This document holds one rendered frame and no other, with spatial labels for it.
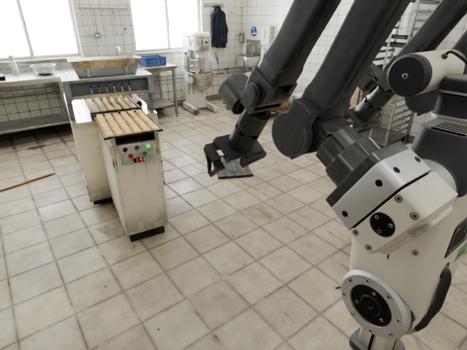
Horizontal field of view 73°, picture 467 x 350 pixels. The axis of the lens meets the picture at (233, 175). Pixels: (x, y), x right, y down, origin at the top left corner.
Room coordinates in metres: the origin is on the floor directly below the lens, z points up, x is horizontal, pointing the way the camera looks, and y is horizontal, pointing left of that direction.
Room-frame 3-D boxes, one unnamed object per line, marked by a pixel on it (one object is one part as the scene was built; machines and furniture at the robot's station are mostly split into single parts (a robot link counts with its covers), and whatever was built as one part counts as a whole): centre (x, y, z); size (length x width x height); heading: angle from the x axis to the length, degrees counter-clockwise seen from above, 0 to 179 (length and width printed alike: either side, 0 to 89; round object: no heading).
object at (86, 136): (3.27, 1.32, 0.42); 1.28 x 0.72 x 0.84; 28
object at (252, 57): (6.97, -0.33, 0.93); 0.99 x 0.38 x 1.09; 37
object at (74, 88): (2.85, 1.09, 1.01); 0.72 x 0.33 x 0.34; 118
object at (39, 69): (4.81, 2.75, 0.94); 0.33 x 0.33 x 0.12
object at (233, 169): (3.49, 0.02, 0.02); 0.60 x 0.40 x 0.03; 10
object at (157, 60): (5.79, 1.39, 0.95); 0.40 x 0.30 x 0.14; 130
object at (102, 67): (2.85, 1.09, 1.25); 0.56 x 0.29 x 0.14; 118
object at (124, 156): (2.08, 0.68, 0.77); 0.24 x 0.04 x 0.14; 118
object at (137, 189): (2.40, 0.85, 0.45); 0.70 x 0.34 x 0.90; 28
